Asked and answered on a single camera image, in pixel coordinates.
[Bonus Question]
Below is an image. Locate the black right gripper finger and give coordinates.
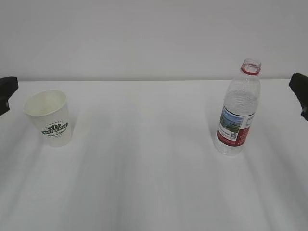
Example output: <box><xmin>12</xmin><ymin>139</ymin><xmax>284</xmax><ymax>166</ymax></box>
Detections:
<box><xmin>289</xmin><ymin>73</ymin><xmax>308</xmax><ymax>121</ymax></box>

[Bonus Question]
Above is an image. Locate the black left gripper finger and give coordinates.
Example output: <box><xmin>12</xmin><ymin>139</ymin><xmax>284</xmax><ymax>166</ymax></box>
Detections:
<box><xmin>0</xmin><ymin>76</ymin><xmax>19</xmax><ymax>116</ymax></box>

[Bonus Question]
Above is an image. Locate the clear plastic water bottle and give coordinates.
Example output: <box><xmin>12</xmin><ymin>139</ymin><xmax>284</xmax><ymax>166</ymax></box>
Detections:
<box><xmin>214</xmin><ymin>58</ymin><xmax>261</xmax><ymax>156</ymax></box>

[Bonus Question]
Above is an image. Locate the white paper cup green logo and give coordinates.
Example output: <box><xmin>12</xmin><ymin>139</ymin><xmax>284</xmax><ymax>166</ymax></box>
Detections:
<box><xmin>23</xmin><ymin>90</ymin><xmax>72</xmax><ymax>147</ymax></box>

